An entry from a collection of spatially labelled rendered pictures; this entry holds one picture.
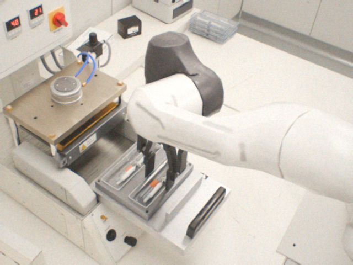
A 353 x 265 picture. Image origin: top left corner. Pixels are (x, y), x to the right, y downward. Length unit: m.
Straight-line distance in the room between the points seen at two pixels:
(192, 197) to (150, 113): 0.44
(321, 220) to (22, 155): 0.83
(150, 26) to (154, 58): 1.23
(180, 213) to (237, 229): 0.31
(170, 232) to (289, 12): 2.73
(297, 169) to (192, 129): 0.17
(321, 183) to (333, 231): 0.74
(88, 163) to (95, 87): 0.21
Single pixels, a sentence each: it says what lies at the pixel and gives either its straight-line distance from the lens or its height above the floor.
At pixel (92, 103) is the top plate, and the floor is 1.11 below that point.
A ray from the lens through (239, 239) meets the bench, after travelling 1.33.
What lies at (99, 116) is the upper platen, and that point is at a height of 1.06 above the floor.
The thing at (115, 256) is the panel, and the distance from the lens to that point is 1.23.
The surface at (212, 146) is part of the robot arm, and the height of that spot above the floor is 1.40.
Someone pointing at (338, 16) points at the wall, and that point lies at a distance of 3.46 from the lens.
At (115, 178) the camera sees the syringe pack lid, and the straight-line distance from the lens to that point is 1.09.
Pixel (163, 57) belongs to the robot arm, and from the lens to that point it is 0.80.
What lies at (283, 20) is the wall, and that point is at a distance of 3.61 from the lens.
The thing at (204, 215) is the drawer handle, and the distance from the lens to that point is 1.04.
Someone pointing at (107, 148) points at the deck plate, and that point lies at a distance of 1.26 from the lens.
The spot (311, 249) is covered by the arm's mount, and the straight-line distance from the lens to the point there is 1.32.
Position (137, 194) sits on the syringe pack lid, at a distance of 1.06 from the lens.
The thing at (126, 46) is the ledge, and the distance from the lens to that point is 1.89.
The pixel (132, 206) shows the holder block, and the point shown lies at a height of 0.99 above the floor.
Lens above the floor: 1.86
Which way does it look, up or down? 44 degrees down
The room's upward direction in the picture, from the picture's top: 6 degrees clockwise
